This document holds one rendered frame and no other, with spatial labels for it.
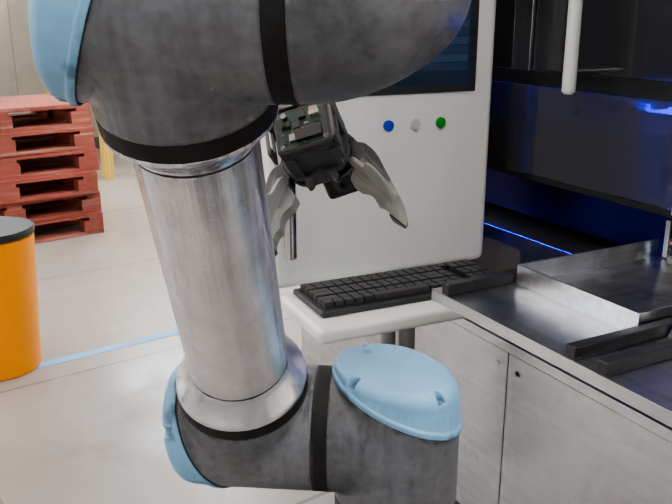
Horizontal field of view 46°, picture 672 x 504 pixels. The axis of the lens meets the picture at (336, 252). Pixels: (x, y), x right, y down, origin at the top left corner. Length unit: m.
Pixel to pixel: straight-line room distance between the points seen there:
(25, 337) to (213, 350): 2.61
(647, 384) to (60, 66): 0.82
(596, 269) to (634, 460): 0.39
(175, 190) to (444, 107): 1.18
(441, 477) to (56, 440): 2.15
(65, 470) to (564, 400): 1.52
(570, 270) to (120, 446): 1.68
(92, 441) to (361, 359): 2.06
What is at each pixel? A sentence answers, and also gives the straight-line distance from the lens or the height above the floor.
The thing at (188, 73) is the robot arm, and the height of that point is 1.29.
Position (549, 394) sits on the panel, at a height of 0.54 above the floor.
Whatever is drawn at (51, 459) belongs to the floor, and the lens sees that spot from 2.68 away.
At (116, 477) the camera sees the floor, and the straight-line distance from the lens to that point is 2.54.
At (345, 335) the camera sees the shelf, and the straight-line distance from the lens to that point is 1.39.
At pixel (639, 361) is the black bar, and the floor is 0.89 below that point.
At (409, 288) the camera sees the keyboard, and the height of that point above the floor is 0.83.
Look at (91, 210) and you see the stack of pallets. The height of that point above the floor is 0.15.
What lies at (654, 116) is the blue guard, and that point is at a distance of 1.50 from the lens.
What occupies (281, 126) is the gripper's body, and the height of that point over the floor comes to 1.22.
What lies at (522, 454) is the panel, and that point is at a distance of 1.93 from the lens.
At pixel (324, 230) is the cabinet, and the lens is 1.57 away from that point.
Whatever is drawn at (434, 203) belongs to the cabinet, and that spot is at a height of 0.94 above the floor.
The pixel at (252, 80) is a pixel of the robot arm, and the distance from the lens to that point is 0.44.
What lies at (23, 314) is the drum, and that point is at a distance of 3.18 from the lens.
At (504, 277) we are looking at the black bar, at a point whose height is 0.89.
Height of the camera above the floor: 1.33
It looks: 17 degrees down
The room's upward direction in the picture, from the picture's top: straight up
